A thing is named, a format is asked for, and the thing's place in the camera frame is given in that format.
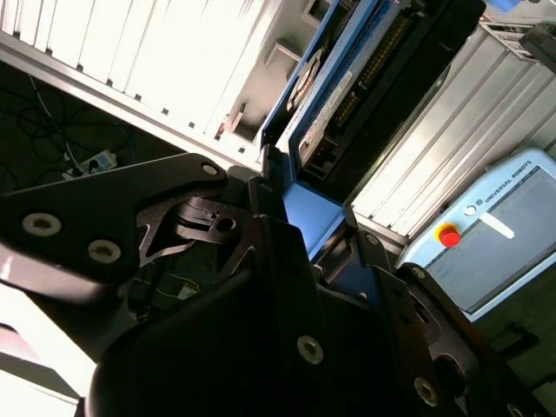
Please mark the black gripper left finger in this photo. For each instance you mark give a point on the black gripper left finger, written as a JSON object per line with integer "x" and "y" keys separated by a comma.
{"x": 87, "y": 208}

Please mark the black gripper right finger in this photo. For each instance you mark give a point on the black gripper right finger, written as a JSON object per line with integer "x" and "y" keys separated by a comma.
{"x": 460, "y": 347}

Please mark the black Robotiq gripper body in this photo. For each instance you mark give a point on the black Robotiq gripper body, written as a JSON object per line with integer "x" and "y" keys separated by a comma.
{"x": 217, "y": 369}

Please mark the hard disk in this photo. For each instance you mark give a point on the hard disk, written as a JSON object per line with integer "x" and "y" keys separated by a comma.
{"x": 330, "y": 87}

